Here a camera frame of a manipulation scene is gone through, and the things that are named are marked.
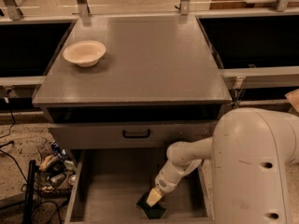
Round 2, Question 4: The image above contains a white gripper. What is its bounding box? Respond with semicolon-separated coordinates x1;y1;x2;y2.
147;166;184;207

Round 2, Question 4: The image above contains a green yellow sponge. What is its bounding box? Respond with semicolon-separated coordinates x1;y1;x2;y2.
135;192;167;219

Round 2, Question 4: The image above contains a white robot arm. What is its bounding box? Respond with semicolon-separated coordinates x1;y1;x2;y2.
147;108;299;224

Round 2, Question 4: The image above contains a grey open middle drawer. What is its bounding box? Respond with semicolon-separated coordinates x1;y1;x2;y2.
64;148;216;224

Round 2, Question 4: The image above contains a grey top drawer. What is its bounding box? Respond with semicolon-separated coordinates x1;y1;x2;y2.
49;120;216;149

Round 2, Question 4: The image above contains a grey cabinet with counter top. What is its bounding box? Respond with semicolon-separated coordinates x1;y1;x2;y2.
32;14;233;161

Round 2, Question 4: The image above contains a white bowl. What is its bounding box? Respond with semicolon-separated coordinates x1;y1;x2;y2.
63;40;107;67

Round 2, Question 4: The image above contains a black drawer handle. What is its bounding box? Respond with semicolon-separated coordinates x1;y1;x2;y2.
122;129;151;139

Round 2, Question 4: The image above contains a wire basket of clutter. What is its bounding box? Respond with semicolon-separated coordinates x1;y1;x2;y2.
35;138;77;198

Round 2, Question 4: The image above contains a black stand post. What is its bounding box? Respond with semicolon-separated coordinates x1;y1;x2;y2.
22;160;36;224

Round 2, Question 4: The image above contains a black floor cable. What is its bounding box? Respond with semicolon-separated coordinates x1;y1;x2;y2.
0;91;64;224

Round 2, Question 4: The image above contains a metal rail frame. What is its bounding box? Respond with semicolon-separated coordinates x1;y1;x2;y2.
0;0;299;91

